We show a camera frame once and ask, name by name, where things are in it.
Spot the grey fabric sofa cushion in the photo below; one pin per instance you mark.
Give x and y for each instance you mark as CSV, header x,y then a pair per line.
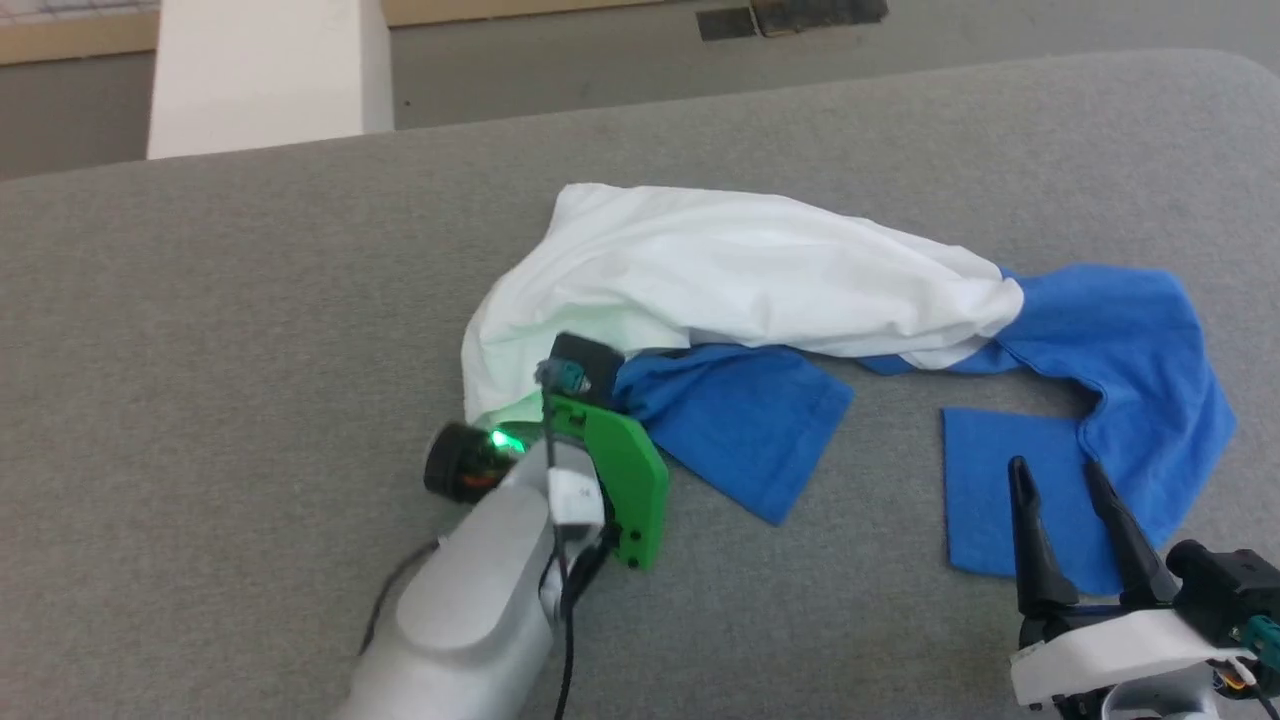
x,y
250,300

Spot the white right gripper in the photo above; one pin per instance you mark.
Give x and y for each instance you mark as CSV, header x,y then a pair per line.
x,y
1120,650

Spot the black left wrist motor cylinder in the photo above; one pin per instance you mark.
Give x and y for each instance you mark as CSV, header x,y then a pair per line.
x,y
455,465

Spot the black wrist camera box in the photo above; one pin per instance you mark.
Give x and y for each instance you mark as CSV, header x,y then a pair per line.
x,y
590,360
1220,590

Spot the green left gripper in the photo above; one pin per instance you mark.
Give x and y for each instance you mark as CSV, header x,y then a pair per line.
x,y
630,480

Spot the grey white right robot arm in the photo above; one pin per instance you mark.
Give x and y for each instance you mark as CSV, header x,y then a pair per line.
x,y
1140,706

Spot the blue and white t-shirt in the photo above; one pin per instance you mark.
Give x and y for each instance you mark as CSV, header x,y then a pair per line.
x,y
750,270

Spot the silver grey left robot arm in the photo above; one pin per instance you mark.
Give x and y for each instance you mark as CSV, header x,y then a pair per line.
x,y
470,620

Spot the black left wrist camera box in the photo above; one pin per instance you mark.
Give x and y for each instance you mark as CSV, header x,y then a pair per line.
x,y
590,360

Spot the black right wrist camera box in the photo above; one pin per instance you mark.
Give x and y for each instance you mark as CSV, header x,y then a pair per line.
x,y
1220,590

